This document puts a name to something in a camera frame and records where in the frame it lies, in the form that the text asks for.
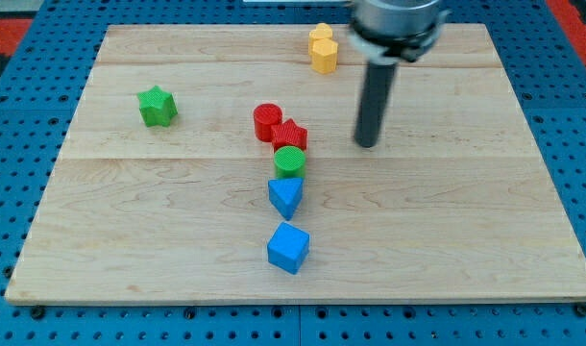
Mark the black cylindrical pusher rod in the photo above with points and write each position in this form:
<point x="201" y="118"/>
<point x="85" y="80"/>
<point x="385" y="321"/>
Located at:
<point x="377" y="83"/>

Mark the yellow hexagon block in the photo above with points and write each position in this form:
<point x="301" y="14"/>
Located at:
<point x="324" y="56"/>

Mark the yellow heart block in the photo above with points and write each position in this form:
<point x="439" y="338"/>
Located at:
<point x="321" y="31"/>

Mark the red star block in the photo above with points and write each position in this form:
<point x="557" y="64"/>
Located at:
<point x="289" y="133"/>

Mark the red cylinder block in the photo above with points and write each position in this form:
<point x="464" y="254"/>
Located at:
<point x="266" y="116"/>

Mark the green cylinder block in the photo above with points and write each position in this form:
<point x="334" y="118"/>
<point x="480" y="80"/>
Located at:
<point x="289" y="162"/>

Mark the blue triangle block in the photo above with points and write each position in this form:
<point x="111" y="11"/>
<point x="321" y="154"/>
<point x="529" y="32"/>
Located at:
<point x="285" y="195"/>

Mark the blue cube block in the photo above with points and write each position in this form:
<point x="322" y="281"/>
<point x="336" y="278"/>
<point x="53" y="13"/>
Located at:
<point x="288" y="248"/>

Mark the wooden board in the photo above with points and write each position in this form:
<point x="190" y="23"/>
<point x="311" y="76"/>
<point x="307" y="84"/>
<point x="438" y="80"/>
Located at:
<point x="209" y="165"/>

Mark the green star block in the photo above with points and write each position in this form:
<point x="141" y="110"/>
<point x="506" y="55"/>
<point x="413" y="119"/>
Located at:
<point x="157" y="107"/>

